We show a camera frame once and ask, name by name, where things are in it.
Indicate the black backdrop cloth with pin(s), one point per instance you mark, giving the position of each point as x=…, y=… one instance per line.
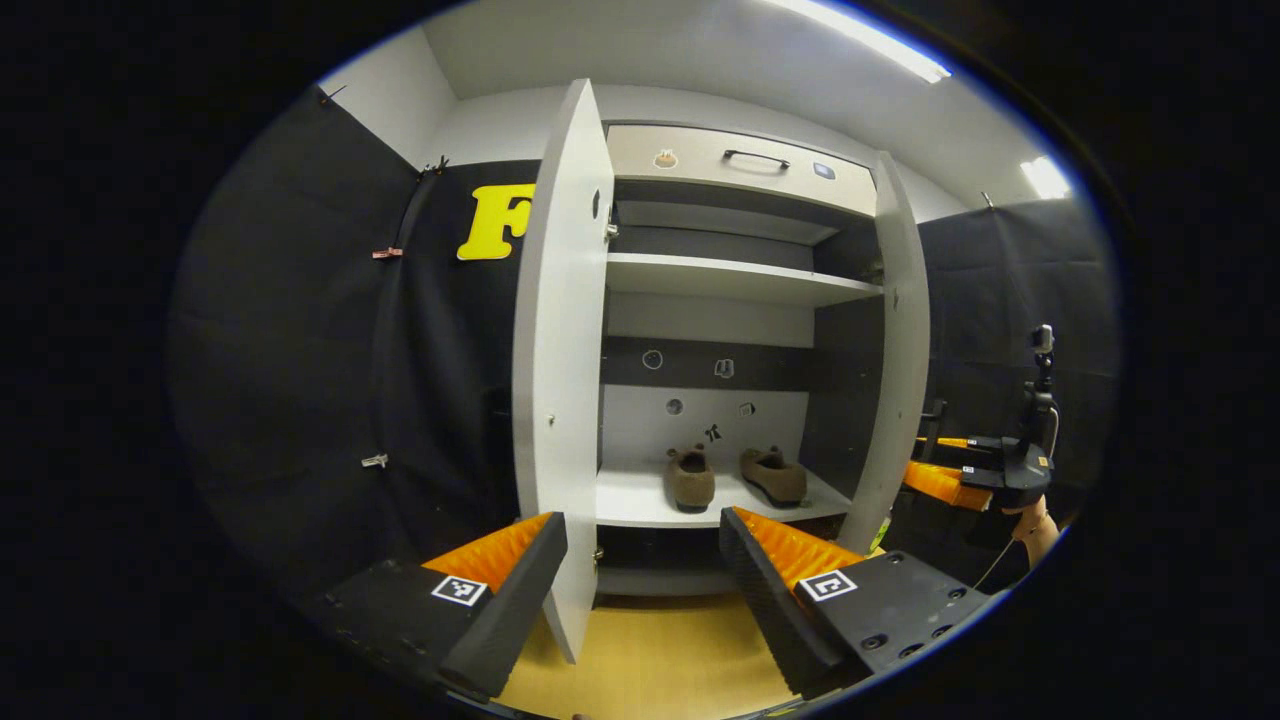
x=300, y=350
x=1000, y=280

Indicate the clear plastic bottle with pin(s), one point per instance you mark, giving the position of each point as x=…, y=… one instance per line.
x=880, y=535

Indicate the long ceiling light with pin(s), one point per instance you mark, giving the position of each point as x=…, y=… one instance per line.
x=1045, y=178
x=870, y=40

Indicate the white and grey shoe cabinet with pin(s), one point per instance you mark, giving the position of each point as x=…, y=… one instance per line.
x=640, y=430

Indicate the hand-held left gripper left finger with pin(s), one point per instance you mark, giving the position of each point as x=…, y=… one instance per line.
x=515, y=610

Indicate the white shoe cabinet door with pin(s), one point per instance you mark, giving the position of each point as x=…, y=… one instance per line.
x=900, y=380
x=560, y=350

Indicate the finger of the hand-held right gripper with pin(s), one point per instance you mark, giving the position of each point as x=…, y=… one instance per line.
x=945, y=485
x=985, y=445

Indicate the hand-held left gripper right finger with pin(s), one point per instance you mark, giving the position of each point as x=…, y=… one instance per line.
x=770, y=610

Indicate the white cloth clip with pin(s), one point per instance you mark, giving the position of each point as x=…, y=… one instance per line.
x=375, y=461

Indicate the brown fuzzy shoe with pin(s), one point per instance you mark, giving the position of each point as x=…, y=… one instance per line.
x=775, y=480
x=692, y=485

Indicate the white cabinet shelf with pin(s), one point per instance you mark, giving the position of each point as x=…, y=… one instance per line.
x=720, y=280
x=630, y=500

